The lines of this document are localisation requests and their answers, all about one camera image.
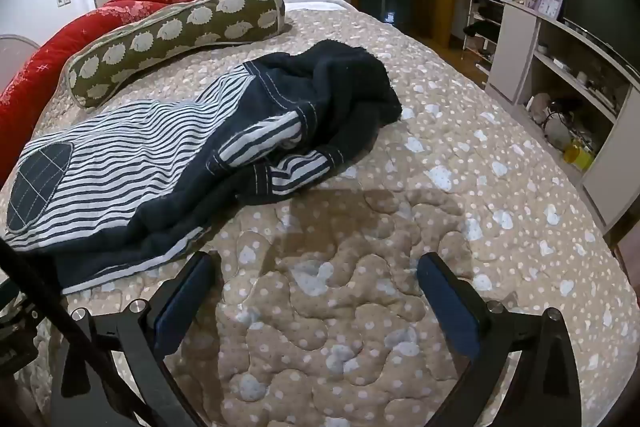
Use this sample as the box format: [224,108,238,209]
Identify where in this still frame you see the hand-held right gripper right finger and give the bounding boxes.
[416,252,583,427]

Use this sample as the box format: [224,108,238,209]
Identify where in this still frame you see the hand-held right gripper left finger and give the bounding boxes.
[50,251,223,427]

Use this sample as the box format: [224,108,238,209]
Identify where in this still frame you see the navy striped pants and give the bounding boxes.
[4,41,403,297]

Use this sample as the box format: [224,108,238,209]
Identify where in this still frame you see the beige quilted bedspread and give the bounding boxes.
[0,4,636,427]

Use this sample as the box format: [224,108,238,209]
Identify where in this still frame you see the yellow container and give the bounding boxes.
[564,139,596,171]

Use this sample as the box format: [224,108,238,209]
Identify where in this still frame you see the white kettle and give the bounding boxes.
[542,104,576,151]

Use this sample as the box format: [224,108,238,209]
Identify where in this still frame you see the white shelf unit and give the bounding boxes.
[485,0,640,234]

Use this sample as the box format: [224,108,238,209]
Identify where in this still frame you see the green bolster pillow white print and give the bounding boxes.
[64,0,287,110]

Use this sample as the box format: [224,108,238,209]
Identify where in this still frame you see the pale arched headboard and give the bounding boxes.
[0,34,42,98]

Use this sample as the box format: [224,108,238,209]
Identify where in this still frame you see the red patterned quilt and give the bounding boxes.
[0,0,201,188]

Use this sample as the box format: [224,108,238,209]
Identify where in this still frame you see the white shoe rack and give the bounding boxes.
[462,0,531,68]

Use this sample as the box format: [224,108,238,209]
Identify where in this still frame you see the black cable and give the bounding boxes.
[0,238,201,427]

